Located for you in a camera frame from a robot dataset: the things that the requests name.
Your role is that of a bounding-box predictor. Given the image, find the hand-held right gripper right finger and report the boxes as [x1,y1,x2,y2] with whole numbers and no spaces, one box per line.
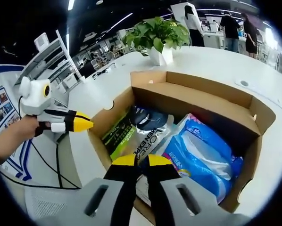
[142,154,248,226]

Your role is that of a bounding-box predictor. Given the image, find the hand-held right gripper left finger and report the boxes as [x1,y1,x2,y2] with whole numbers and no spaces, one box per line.
[70,154,141,226]

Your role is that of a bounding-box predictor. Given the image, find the green black clear packet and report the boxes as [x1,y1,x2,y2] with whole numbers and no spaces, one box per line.
[100,105,176,167]

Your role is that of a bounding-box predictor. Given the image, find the blue soft tissue pack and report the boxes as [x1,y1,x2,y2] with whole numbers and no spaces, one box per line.
[162,113,244,205]

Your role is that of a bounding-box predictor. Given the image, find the brown cardboard shoe box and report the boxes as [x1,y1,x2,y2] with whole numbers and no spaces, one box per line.
[88,70,276,226]

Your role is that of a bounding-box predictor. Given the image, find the white ventilated box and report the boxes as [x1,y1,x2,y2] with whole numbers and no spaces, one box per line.
[34,32,49,51]

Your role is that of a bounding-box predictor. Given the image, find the person's left hand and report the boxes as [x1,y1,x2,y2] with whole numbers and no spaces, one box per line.
[19,114,50,142]

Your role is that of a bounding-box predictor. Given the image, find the white storage shelf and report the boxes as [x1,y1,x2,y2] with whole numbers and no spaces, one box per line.
[20,29,86,91]

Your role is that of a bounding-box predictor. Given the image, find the white plant pot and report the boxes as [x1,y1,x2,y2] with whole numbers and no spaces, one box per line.
[147,44,174,66]

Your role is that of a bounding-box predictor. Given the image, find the green leafy plant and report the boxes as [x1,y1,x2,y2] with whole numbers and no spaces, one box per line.
[121,16,191,54]

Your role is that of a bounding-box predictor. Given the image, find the white table socket panel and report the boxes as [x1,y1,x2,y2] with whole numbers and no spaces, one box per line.
[234,79,282,105]

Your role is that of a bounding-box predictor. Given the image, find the black cable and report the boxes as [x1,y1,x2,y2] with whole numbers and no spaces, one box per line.
[0,141,82,190]
[55,137,64,189]

